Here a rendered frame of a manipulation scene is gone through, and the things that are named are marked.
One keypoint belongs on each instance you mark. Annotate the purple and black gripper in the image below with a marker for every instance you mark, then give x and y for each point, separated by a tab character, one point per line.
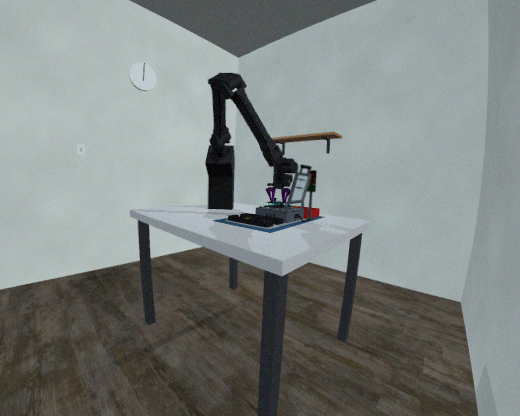
278	183

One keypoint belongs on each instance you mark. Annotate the red tray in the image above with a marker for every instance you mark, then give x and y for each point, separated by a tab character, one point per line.
315	212

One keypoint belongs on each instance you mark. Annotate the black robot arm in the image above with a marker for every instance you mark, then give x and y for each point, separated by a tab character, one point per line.
222	90

